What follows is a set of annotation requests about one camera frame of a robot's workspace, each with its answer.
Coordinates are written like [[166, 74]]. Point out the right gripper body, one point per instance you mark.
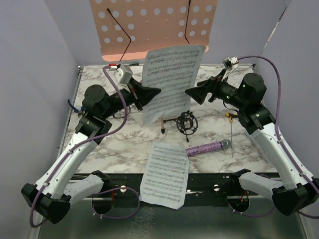
[[222, 89]]

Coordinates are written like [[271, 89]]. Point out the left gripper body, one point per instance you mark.
[[129, 95]]

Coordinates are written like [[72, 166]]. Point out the sheet music page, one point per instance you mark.
[[167, 174], [173, 70]]

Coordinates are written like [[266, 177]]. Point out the pink music stand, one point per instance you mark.
[[129, 29]]

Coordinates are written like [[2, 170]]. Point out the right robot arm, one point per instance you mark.
[[271, 139]]

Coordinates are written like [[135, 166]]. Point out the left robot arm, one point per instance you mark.
[[51, 196]]

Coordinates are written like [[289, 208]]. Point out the purple glitter microphone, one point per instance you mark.
[[210, 147]]

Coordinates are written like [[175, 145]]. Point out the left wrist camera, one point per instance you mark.
[[122, 73]]

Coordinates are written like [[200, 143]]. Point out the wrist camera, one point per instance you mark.
[[230, 64], [122, 73]]

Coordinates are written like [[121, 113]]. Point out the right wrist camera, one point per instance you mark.
[[230, 64]]

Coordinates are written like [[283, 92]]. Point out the yellow handled screwdriver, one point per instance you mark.
[[231, 117]]

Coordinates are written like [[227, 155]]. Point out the black microphone shock mount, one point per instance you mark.
[[186, 124]]

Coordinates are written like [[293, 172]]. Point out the blue handled pliers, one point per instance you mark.
[[79, 111]]

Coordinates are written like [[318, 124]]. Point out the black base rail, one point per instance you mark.
[[197, 190]]

